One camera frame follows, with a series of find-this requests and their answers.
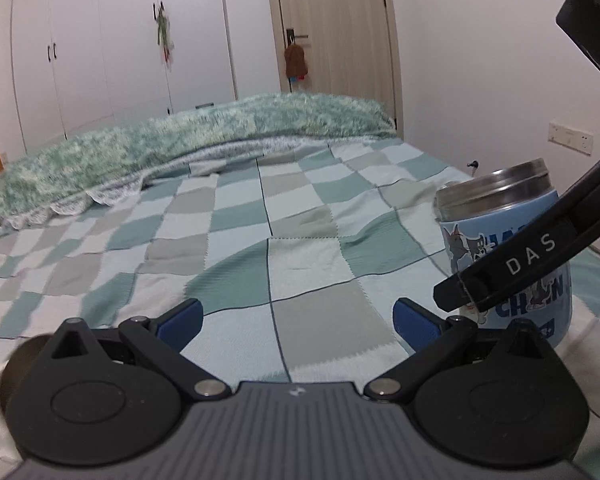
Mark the green hanging ornament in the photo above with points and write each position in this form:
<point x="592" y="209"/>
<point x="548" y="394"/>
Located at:
<point x="164" y="40"/>

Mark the green checkered bed blanket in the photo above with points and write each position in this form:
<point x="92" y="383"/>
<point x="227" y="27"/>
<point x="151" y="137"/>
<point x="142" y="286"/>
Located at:
<point x="298" y="259"/>

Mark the white wardrobe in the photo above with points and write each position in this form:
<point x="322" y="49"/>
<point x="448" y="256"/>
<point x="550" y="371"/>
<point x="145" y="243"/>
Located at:
<point x="81" y="65"/>

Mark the blue cartoon sleeve steel cup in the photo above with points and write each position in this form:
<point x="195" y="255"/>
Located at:
<point x="479" y="220"/>

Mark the white wall socket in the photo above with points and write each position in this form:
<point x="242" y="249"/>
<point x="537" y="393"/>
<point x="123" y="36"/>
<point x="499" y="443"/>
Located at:
<point x="574" y="139"/>

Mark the beige wooden door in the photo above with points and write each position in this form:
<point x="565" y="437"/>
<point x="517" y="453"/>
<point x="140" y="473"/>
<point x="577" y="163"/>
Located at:
<point x="352" y="48"/>

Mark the black door handle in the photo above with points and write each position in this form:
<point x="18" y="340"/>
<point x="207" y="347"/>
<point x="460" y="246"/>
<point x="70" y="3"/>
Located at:
<point x="292" y="37"/>

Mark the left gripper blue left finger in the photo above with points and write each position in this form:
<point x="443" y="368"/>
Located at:
<point x="157" y="344"/>

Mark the green fluffy duvet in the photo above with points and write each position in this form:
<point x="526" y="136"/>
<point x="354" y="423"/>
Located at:
<point x="62" y="173"/>

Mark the brown plush toy on handle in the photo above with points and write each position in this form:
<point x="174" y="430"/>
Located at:
<point x="296" y="69"/>

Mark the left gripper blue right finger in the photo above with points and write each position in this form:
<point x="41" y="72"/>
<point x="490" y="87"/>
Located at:
<point x="437" y="343"/>

